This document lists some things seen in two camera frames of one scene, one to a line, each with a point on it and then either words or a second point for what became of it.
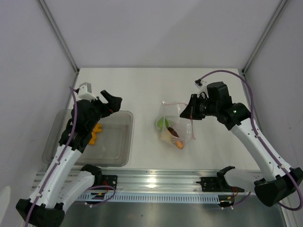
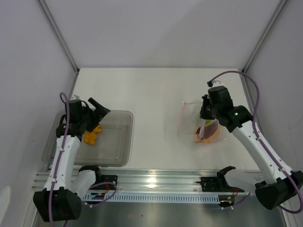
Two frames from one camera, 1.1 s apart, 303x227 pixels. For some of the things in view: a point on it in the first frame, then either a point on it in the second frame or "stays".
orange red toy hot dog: x=171 y=135 -> x=207 y=134
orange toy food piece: x=98 y=128 stays
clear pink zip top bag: x=172 y=128 -> x=193 y=128
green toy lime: x=160 y=122 -> x=208 y=122
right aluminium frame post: x=281 y=4 stays
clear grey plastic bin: x=113 y=147 stays
